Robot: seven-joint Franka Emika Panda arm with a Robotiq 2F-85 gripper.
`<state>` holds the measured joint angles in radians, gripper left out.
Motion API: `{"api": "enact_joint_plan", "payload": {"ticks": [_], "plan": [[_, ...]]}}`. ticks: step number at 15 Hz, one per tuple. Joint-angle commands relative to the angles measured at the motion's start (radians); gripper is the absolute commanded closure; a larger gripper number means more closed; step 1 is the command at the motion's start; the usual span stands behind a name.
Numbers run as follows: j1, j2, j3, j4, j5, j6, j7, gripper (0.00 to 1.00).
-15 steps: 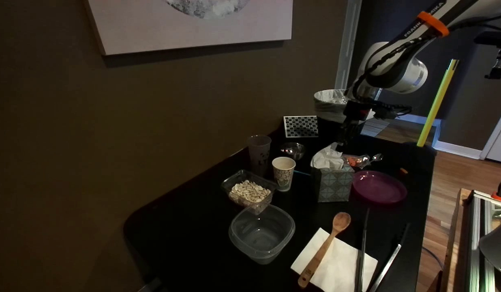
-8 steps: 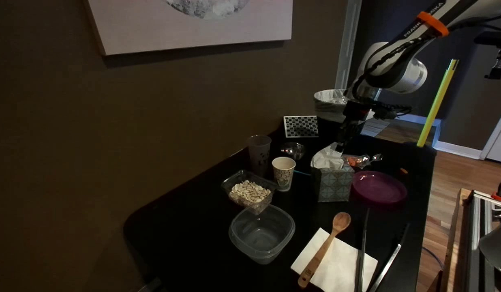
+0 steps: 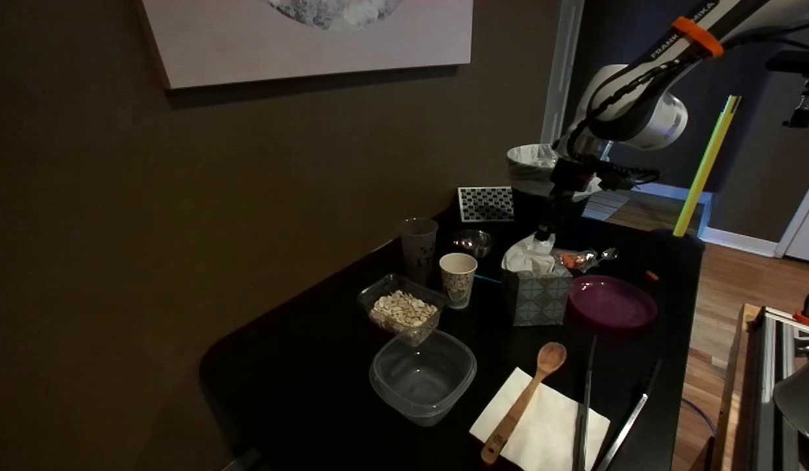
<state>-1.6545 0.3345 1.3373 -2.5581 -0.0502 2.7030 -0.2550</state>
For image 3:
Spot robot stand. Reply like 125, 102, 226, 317
711, 303, 809, 471

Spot patterned paper cup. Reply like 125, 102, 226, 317
439, 253, 478, 310

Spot heap of pale seeds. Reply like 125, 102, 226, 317
370, 290, 439, 330

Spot camera on mount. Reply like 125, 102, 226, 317
764, 50, 809, 130

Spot yellow-green stick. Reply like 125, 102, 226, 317
672, 95, 743, 238

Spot trash bin with white liner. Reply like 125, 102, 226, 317
507, 143, 564, 198

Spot empty clear plastic container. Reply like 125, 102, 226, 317
369, 328, 478, 428

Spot wall canvas picture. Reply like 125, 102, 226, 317
140, 0, 475, 90

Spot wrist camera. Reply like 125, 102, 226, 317
596, 162, 661, 192

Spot patterned tissue box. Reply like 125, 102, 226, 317
503, 264, 574, 327

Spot clear bag of orange snacks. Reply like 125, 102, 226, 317
553, 248, 599, 273

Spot checkerboard calibration board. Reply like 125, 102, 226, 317
458, 186, 515, 224

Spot grey cable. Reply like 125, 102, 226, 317
681, 396, 717, 435

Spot wooden spoon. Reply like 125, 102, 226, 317
480, 341, 568, 466

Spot white paper napkin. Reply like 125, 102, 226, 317
469, 366, 611, 471

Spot metal tongs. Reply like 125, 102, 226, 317
572, 333, 664, 471

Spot dark translucent plastic cup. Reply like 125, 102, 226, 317
401, 217, 439, 283

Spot clear container with seeds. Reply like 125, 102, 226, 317
357, 273, 449, 348

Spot white tissue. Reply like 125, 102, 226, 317
501, 234, 558, 275

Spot purple plate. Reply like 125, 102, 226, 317
567, 274, 659, 332

